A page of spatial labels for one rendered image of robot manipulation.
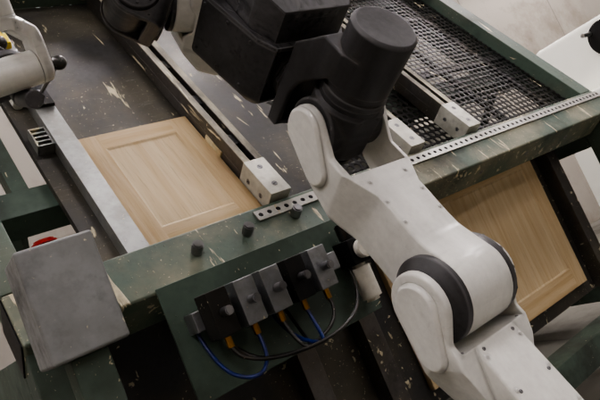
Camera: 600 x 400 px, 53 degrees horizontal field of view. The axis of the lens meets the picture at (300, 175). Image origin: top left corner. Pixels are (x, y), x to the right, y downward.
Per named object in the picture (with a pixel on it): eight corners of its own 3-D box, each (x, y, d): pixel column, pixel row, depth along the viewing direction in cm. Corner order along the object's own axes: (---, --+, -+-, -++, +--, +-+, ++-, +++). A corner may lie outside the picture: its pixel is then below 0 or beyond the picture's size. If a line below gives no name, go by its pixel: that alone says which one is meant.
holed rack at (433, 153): (259, 221, 138) (260, 220, 138) (252, 213, 140) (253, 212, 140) (600, 96, 235) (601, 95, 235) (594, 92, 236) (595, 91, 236)
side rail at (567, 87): (566, 116, 239) (580, 93, 233) (383, -12, 296) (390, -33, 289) (576, 112, 244) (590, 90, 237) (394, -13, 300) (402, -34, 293)
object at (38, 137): (37, 156, 144) (37, 146, 143) (28, 138, 148) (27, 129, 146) (54, 152, 147) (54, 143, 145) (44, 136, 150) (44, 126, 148)
